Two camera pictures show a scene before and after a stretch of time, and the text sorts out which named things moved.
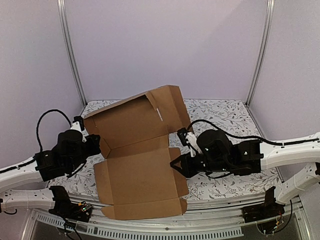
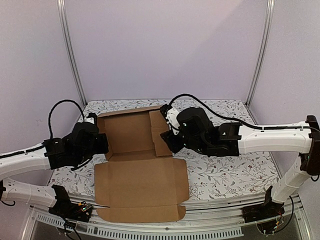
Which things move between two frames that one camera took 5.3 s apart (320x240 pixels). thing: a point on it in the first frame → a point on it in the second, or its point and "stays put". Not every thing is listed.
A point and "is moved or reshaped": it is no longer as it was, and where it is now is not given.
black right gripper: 185,166 → 167,138
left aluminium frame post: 60,6 stays put
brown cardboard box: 136,179 is moved or reshaped
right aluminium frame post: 262,49 stays put
